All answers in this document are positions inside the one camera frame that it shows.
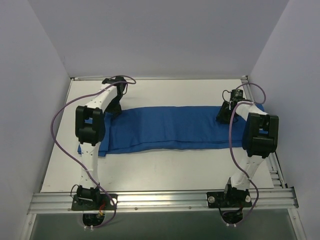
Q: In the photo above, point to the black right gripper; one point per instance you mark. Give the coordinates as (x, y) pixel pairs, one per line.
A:
(224, 114)

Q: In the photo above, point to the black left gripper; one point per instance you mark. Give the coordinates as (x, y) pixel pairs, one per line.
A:
(114, 106)

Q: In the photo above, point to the blue surgical drape cloth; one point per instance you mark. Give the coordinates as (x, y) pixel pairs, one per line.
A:
(164, 127)

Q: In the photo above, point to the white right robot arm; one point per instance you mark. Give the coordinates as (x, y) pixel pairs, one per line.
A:
(259, 140)

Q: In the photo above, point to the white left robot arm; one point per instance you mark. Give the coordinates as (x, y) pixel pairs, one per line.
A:
(90, 130)

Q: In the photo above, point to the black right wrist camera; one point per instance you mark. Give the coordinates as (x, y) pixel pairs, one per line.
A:
(236, 95)

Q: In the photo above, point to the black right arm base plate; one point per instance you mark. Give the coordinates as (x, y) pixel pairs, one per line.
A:
(219, 199)

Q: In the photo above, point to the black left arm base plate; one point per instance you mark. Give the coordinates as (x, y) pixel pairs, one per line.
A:
(87, 204)

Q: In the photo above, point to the aluminium front frame rail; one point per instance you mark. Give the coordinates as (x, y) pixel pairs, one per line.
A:
(161, 201)

